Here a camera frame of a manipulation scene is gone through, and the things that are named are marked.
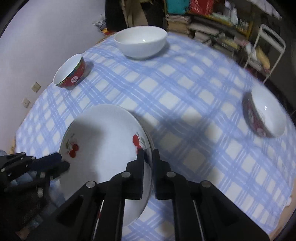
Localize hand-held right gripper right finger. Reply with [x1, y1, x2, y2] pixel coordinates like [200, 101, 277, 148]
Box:
[152, 149, 270, 241]

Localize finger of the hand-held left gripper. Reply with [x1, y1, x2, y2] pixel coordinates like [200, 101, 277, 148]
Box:
[47, 161, 70, 179]
[32, 153, 62, 171]

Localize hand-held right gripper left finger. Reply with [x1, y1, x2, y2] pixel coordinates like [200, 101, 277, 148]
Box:
[26, 148, 145, 241]

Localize large cherry print plate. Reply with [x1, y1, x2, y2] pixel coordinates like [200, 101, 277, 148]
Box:
[59, 104, 153, 229]

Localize small red patterned bowl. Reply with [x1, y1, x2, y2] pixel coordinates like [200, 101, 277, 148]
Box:
[53, 54, 85, 88]

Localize red bowl with inside emblem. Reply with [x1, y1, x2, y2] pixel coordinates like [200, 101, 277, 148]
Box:
[242, 86, 287, 138]

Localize plain white bowl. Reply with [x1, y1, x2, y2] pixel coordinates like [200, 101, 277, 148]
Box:
[114, 25, 167, 60]

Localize blue plaid tablecloth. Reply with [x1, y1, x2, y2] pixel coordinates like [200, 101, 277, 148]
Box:
[15, 31, 292, 241]

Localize white patterned snack bag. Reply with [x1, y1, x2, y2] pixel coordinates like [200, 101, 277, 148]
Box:
[94, 15, 107, 29]

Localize pile of thin books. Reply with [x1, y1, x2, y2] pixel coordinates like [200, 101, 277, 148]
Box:
[188, 16, 243, 54]

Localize stack of thick books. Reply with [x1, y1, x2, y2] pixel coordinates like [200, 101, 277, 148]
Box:
[165, 14, 191, 35]

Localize yellow box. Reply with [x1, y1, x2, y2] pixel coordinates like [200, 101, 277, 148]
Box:
[257, 45, 271, 68]

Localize black garment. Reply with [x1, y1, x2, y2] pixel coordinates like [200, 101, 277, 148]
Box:
[105, 0, 127, 31]

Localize beige trousers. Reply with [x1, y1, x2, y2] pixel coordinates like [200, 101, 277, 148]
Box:
[126, 0, 151, 28]

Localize dark clothes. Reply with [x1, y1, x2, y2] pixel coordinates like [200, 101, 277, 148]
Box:
[148, 0, 166, 26]

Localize wooden shelf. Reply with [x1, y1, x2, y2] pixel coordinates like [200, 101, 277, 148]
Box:
[163, 0, 255, 49]

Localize teal bag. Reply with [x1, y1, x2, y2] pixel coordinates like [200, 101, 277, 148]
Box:
[166, 0, 189, 14]

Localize red gift bag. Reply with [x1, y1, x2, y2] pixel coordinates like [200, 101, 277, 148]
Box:
[188, 0, 215, 15]

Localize white rolling cart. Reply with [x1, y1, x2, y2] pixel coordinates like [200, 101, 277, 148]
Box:
[238, 24, 286, 84]

